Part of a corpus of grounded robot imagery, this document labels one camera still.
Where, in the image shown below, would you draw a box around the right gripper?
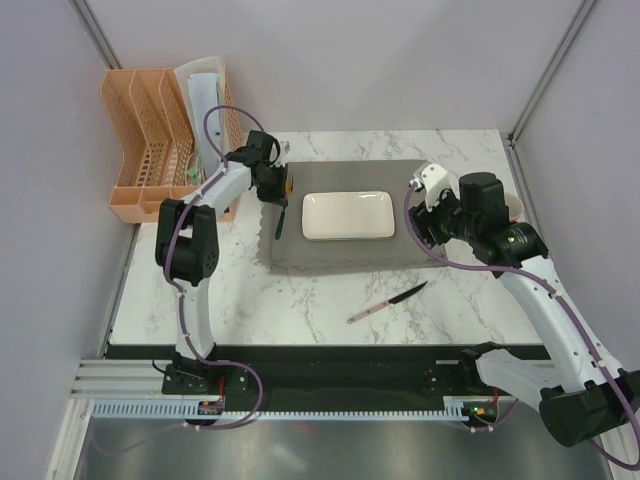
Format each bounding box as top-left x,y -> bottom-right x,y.
406,182 -> 479,251

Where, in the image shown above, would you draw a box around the aluminium frame rail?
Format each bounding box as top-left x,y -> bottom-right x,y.
71,359 -> 166,399

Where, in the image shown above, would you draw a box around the white rectangular plate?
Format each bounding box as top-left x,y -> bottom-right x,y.
301,191 -> 396,241

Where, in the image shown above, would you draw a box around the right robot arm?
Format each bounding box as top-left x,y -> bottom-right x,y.
404,164 -> 639,447

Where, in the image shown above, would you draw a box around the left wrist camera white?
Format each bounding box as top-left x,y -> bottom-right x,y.
270,141 -> 291,166

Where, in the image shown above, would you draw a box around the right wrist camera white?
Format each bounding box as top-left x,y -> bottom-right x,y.
410,163 -> 450,212

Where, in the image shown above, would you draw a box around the grey scalloped placemat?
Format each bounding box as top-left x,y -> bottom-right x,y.
258,160 -> 439,275

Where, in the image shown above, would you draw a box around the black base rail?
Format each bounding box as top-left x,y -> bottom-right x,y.
159,343 -> 521,411

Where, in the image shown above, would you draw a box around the black knife pink handle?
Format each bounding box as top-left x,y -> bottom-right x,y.
347,281 -> 427,325

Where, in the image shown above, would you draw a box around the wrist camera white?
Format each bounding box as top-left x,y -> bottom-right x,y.
270,141 -> 291,166
410,163 -> 450,212

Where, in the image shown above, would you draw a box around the orange plastic file organizer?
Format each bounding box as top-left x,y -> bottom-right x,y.
99,65 -> 245,224

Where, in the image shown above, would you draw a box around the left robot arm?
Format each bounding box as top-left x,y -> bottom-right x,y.
155,130 -> 293,393

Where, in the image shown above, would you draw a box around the white slotted cable duct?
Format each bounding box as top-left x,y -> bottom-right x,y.
91,398 -> 496,421

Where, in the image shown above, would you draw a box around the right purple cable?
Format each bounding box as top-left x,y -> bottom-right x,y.
403,184 -> 640,474

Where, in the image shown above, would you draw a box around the white paper folder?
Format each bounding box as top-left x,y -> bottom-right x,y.
174,56 -> 230,179

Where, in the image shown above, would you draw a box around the purple cable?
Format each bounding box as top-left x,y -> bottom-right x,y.
403,184 -> 640,474
162,104 -> 271,371

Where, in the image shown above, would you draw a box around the gold fork green handle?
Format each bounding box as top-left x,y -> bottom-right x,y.
274,196 -> 288,240

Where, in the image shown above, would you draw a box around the green clip items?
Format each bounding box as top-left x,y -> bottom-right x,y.
185,163 -> 206,186

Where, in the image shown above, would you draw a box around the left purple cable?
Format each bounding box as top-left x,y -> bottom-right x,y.
162,104 -> 271,371

